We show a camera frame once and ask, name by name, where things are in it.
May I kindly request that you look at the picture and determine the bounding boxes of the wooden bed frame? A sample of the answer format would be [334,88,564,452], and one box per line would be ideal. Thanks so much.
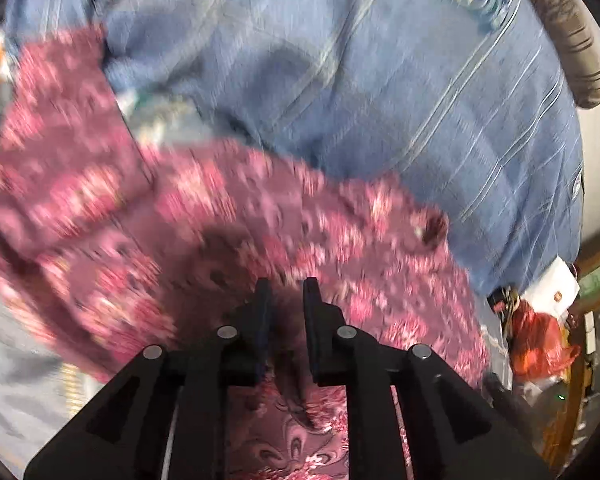
[540,247,600,471]

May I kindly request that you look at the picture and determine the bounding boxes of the grey star-print bed sheet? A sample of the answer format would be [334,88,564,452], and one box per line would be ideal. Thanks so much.
[0,30,196,478]

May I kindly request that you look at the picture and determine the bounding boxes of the pink floral garment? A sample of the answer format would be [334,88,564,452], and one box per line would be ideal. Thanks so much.
[0,25,492,480]

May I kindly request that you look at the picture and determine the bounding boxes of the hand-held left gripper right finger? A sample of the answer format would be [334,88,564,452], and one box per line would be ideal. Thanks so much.
[302,277,551,480]

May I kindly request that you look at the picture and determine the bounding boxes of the dark tangled accessories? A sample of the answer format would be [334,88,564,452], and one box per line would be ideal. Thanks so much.
[487,285,522,317]

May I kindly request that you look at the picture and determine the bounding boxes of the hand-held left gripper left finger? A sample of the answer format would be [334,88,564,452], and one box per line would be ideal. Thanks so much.
[24,278,274,480]

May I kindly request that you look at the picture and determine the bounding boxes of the blue plaid blanket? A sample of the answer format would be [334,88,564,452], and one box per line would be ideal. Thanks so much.
[2,0,587,297]

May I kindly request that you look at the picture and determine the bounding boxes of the red plastic bag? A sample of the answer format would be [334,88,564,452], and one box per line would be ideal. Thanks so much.
[509,305,581,382]

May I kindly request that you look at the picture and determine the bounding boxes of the brown striped cushion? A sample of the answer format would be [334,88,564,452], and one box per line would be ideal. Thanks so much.
[505,0,600,110]

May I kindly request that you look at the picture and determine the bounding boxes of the white paper bag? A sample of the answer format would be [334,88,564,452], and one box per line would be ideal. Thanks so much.
[527,256,581,319]

